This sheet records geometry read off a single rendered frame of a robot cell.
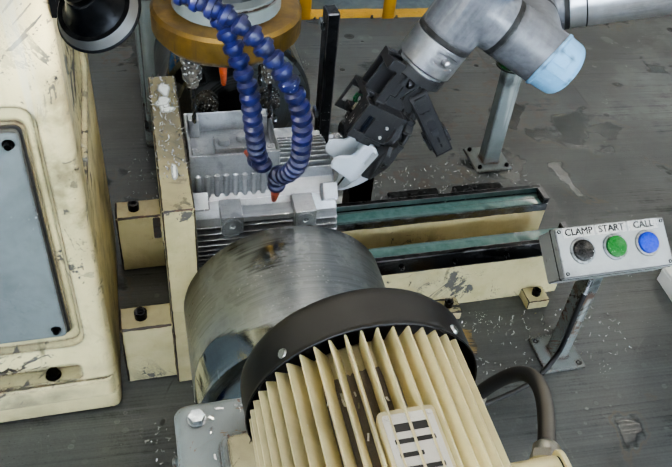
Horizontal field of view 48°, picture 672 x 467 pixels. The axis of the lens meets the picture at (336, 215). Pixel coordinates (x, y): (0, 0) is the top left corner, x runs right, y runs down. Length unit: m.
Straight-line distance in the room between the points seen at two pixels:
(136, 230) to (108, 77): 0.62
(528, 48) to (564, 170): 0.75
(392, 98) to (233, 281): 0.32
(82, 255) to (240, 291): 0.20
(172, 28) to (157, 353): 0.48
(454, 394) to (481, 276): 0.78
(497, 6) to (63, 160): 0.52
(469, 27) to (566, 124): 0.91
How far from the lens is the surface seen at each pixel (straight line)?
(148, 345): 1.14
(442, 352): 0.54
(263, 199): 1.06
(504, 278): 1.32
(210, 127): 1.10
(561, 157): 1.71
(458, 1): 0.93
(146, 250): 1.32
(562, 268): 1.07
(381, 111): 0.97
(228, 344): 0.81
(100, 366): 1.10
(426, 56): 0.95
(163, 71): 1.28
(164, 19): 0.92
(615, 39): 2.24
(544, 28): 0.97
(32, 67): 0.78
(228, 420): 0.72
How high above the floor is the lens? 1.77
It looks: 42 degrees down
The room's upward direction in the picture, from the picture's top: 6 degrees clockwise
